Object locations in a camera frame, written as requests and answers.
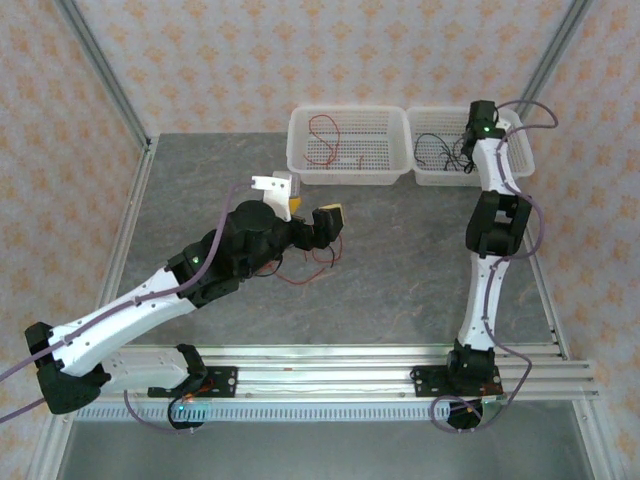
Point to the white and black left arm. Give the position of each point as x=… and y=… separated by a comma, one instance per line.
x=125, y=320

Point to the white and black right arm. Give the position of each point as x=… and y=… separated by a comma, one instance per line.
x=482, y=300

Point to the white perforated plastic basket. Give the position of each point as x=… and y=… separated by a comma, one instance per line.
x=370, y=140
x=435, y=122

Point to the small lit circuit board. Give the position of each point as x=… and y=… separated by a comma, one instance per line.
x=492, y=400
x=192, y=412

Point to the aluminium frame post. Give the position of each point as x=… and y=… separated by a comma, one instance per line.
x=550, y=55
x=100, y=65

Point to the aluminium side rail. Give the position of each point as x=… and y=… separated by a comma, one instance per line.
x=547, y=300
x=125, y=240

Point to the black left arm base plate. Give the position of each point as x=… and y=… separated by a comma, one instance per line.
x=225, y=382

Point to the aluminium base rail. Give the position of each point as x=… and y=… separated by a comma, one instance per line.
x=325, y=380

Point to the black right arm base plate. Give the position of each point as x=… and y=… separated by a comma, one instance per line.
x=425, y=382

